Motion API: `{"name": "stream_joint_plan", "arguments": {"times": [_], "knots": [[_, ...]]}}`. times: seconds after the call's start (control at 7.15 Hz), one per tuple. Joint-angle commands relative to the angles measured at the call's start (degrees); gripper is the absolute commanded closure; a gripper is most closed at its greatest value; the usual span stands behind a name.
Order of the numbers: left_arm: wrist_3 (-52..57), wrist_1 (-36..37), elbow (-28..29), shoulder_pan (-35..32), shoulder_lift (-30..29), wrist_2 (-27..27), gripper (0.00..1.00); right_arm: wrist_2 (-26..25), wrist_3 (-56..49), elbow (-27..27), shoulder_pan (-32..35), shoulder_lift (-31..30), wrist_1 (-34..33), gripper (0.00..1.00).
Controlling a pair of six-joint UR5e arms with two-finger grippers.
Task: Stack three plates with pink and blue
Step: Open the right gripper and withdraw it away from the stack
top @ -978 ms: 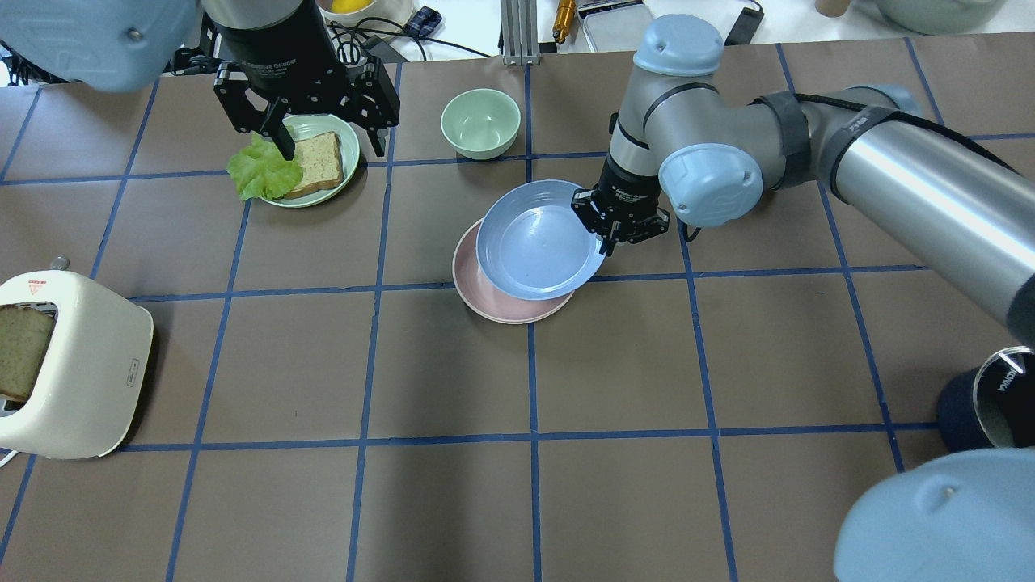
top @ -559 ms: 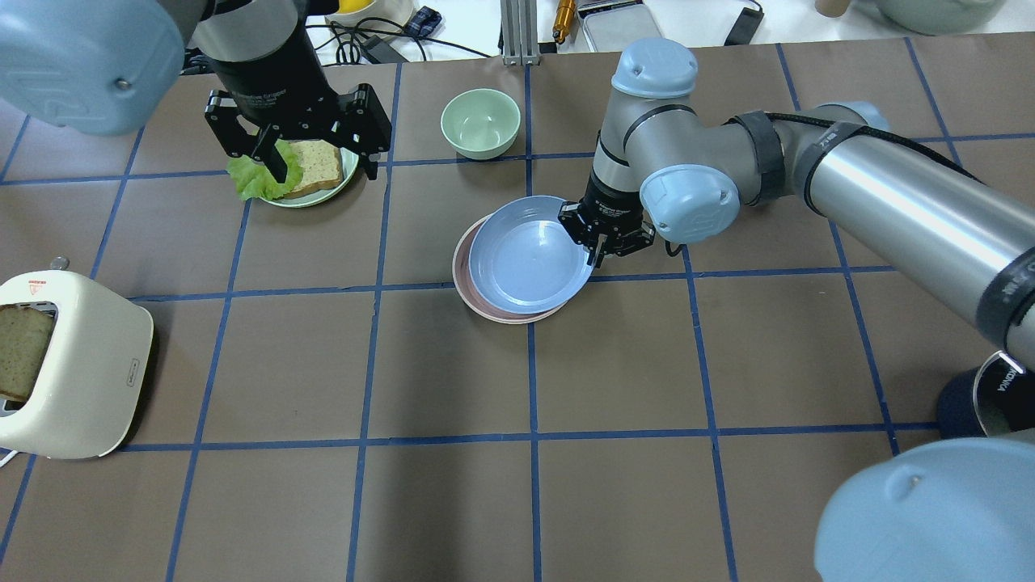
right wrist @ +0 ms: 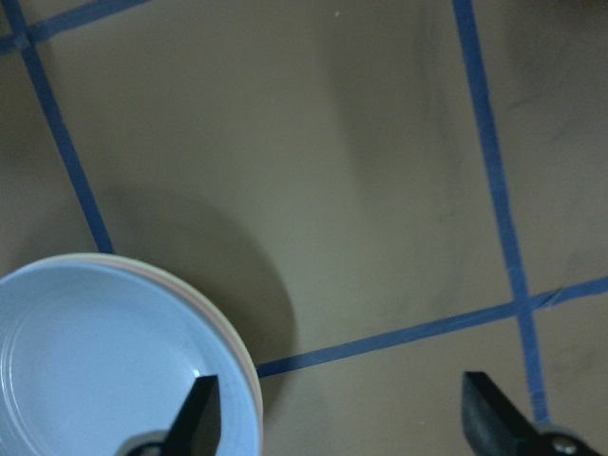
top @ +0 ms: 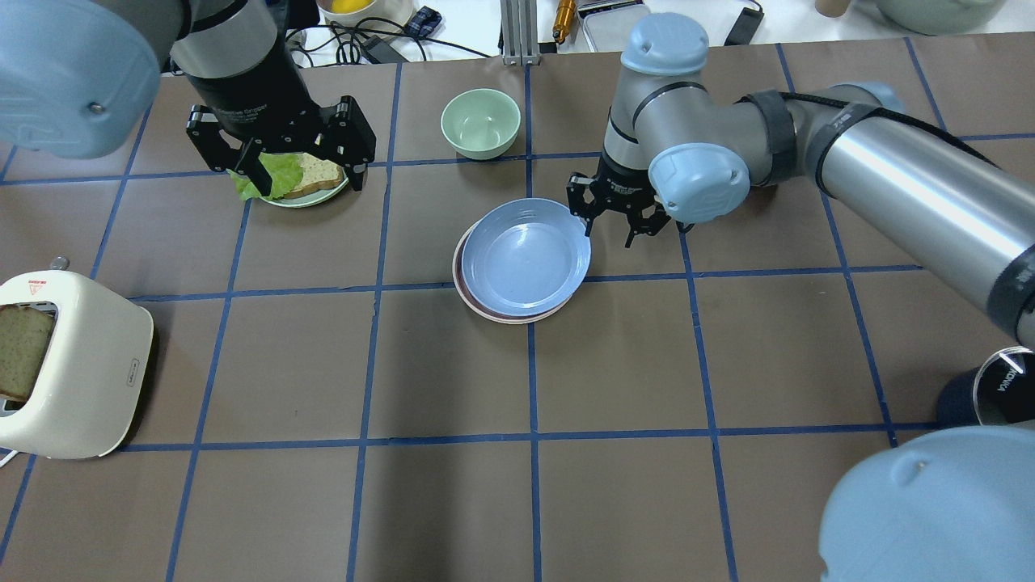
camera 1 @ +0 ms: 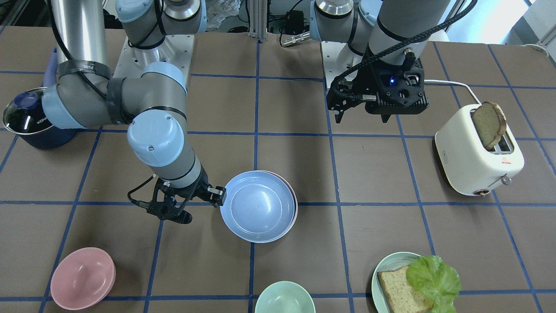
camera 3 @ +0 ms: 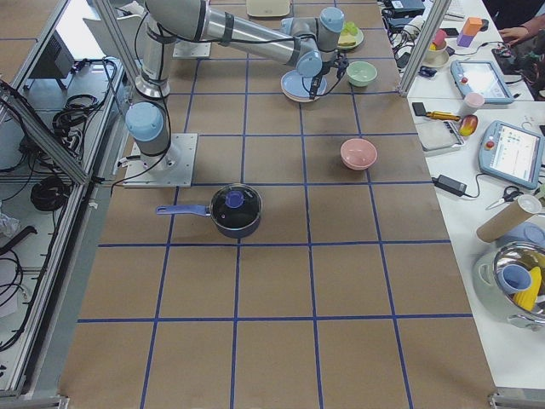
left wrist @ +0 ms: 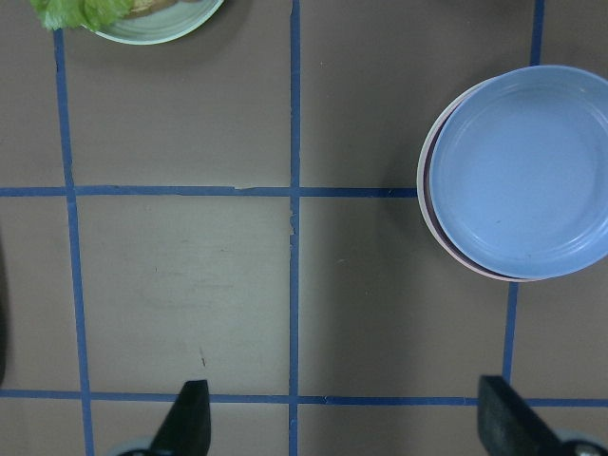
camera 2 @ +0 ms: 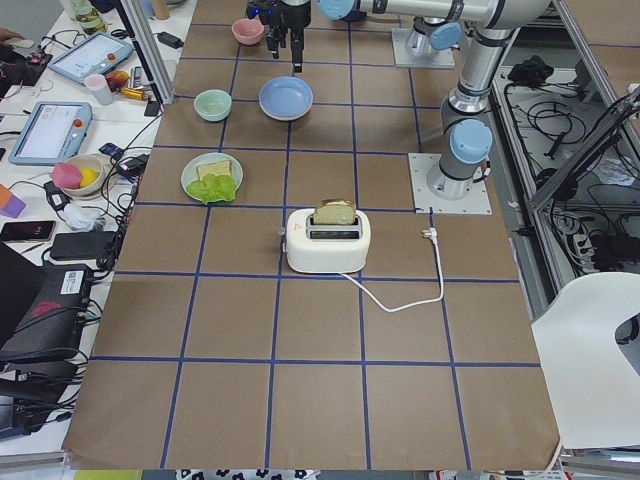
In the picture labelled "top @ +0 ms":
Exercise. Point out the bread slice on plate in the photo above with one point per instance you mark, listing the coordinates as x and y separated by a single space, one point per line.
316 176

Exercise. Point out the white toaster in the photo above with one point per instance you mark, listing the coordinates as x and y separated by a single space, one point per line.
89 382

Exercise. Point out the green lettuce leaf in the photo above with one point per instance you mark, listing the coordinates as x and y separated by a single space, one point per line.
286 175

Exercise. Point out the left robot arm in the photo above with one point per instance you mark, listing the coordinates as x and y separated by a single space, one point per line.
76 76

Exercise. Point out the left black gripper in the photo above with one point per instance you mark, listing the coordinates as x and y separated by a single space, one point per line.
257 105

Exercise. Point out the toast slice in toaster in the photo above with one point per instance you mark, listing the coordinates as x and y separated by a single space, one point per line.
25 334

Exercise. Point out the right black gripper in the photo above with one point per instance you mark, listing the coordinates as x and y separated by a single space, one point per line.
623 185

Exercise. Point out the pink plate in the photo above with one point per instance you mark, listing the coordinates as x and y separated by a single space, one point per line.
457 257

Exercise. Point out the blue plate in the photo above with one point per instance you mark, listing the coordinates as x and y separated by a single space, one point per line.
526 257

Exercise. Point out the black power adapter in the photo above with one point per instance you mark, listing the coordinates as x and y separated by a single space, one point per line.
746 24

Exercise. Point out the green plate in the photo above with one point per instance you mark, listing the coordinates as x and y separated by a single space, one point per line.
302 202

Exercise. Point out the aluminium frame post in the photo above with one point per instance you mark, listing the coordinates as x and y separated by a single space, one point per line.
520 33

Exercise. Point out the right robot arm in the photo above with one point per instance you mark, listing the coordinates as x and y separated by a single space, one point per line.
952 505

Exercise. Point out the green bowl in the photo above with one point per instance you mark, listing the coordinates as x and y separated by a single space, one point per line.
481 124

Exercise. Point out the cream white plate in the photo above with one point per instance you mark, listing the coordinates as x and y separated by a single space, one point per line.
469 301

